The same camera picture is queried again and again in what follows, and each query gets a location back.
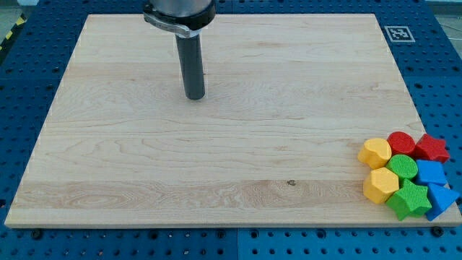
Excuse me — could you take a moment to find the green cylinder block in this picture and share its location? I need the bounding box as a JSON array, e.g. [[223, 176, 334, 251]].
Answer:
[[385, 155, 418, 182]]

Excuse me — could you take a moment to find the red star block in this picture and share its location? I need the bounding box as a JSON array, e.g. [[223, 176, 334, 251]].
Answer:
[[413, 134, 450, 163]]

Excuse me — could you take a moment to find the yellow hexagon block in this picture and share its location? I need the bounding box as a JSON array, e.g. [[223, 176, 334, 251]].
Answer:
[[363, 168, 399, 204]]

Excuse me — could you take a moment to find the yellow black hazard tape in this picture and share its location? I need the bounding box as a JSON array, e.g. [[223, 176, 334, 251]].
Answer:
[[1, 13, 27, 52]]

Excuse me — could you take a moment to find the blue cube block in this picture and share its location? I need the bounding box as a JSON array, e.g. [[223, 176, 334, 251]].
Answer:
[[415, 160, 447, 186]]

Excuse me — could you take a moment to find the light wooden board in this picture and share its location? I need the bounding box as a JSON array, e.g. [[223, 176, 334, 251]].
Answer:
[[4, 13, 462, 230]]

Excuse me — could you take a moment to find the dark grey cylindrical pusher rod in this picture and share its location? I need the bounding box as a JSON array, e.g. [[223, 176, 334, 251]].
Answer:
[[175, 35, 205, 100]]

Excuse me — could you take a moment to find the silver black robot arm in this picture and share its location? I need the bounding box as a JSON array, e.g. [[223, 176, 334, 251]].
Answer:
[[143, 0, 216, 38]]

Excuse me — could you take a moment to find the yellow heart block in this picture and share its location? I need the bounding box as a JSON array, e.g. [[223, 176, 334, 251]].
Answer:
[[357, 138, 392, 170]]

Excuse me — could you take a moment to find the blue triangle block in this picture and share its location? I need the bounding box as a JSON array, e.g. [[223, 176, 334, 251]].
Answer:
[[425, 183, 460, 221]]

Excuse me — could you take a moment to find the white fiducial marker tag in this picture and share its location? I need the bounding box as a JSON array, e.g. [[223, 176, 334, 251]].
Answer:
[[384, 25, 415, 43]]

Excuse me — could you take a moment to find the red cylinder block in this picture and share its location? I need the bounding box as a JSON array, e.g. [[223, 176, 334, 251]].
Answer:
[[387, 131, 416, 157]]

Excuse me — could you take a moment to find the green star block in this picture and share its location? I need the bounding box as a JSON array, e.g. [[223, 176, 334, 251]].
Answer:
[[385, 179, 432, 221]]

